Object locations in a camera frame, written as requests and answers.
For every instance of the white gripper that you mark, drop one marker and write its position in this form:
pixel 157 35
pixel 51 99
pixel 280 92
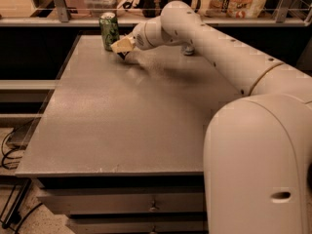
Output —
pixel 140 37

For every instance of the black rxbar chocolate wrapper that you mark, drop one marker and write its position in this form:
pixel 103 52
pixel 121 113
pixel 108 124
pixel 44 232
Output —
pixel 123 55

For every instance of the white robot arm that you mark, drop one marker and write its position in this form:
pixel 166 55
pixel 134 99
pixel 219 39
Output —
pixel 257 151

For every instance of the green soda can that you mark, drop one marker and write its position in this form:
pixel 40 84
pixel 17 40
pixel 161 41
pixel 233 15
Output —
pixel 109 29

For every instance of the silver blue energy can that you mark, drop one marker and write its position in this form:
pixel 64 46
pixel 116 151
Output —
pixel 187 50

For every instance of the grey metal railing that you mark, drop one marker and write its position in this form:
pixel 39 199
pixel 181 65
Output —
pixel 75 13

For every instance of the grey drawer cabinet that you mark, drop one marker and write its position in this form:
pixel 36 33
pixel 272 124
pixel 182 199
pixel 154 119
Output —
pixel 116 138

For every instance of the printed snack bag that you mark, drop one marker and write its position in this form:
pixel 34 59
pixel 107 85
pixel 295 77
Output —
pixel 237 9

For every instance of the round drawer knob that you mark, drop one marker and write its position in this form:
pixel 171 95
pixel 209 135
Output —
pixel 153 208

